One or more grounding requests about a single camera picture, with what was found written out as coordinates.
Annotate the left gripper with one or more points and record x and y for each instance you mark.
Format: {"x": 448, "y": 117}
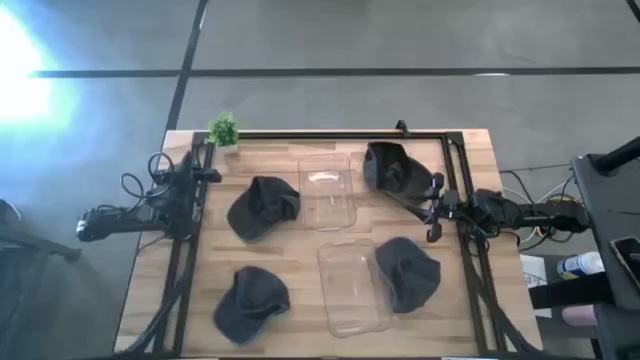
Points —
{"x": 206, "y": 175}

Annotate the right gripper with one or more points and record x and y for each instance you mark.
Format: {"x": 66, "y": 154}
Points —
{"x": 447, "y": 206}

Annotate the dark grey baseball cap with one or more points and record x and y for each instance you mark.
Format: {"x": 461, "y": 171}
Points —
{"x": 262, "y": 210}
{"x": 395, "y": 172}
{"x": 250, "y": 305}
{"x": 407, "y": 275}

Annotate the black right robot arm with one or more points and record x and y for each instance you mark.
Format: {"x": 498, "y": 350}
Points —
{"x": 540, "y": 217}

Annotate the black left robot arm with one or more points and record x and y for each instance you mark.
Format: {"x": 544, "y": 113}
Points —
{"x": 115, "y": 222}

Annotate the small green potted plant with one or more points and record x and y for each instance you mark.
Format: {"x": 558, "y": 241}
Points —
{"x": 223, "y": 130}

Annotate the clear plastic bin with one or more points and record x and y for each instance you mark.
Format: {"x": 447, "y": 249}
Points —
{"x": 350, "y": 300}
{"x": 327, "y": 212}

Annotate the white box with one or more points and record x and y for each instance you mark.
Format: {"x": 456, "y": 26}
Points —
{"x": 535, "y": 280}

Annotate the white blue spray bottle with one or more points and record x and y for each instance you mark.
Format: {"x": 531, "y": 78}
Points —
{"x": 580, "y": 265}

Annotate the black side desk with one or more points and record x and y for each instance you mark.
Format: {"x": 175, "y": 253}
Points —
{"x": 607, "y": 210}

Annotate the pink object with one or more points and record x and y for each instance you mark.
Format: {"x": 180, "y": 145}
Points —
{"x": 580, "y": 316}

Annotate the black round pole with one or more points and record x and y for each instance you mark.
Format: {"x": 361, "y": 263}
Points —
{"x": 620, "y": 155}

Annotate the black smartphone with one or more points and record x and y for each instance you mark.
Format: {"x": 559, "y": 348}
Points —
{"x": 629, "y": 257}

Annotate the black table-level camera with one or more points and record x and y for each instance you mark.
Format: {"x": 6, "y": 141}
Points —
{"x": 401, "y": 127}

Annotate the black aluminium rig frame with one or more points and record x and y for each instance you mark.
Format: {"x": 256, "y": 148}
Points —
{"x": 350, "y": 135}

